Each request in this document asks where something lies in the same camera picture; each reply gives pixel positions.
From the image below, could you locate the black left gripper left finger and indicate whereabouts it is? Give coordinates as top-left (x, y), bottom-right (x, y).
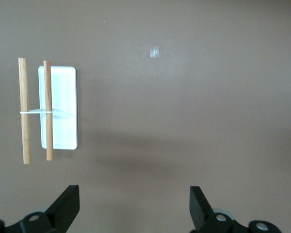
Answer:
top-left (0, 184), bottom-right (81, 233)

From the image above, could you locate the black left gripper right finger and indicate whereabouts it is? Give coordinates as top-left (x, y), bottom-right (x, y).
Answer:
top-left (189, 185), bottom-right (281, 233)

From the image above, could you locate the white rubber band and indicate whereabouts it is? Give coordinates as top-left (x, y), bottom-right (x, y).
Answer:
top-left (19, 109), bottom-right (54, 115)

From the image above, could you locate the white rectangular tray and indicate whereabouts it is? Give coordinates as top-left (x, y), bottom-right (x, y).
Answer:
top-left (37, 65), bottom-right (79, 150)

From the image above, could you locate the brown wooden chopstick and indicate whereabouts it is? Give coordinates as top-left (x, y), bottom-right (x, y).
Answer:
top-left (17, 57), bottom-right (32, 165)
top-left (43, 60), bottom-right (54, 162)

